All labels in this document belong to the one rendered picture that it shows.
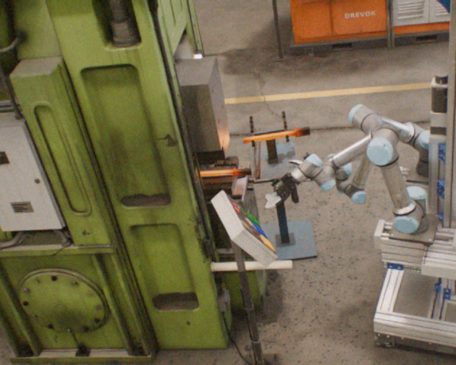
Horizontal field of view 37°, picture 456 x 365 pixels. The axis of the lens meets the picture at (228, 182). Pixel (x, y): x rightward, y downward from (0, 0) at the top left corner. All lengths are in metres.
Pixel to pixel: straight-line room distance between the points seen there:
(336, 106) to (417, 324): 2.84
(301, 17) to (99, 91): 4.14
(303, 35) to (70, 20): 4.42
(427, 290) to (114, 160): 1.96
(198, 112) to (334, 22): 3.89
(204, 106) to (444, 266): 1.44
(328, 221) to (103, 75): 2.33
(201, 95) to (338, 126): 2.75
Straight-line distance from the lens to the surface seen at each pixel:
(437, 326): 3.96
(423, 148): 3.89
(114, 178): 3.49
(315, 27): 7.18
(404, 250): 3.68
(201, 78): 3.41
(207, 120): 3.46
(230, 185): 3.78
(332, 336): 4.21
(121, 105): 3.28
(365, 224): 4.91
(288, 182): 3.39
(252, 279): 4.17
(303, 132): 4.15
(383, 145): 3.14
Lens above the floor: 3.20
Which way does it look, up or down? 36 degrees down
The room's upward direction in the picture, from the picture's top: 11 degrees counter-clockwise
